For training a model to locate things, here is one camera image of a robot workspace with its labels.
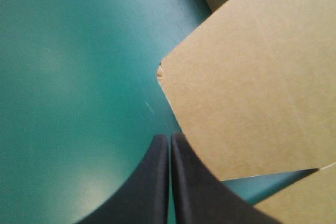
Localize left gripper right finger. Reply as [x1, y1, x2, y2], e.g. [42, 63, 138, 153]
[170, 132, 285, 224]

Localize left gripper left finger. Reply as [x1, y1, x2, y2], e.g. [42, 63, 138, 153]
[76, 134, 170, 224]

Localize brown cardboard box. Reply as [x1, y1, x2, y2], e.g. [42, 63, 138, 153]
[156, 0, 336, 224]

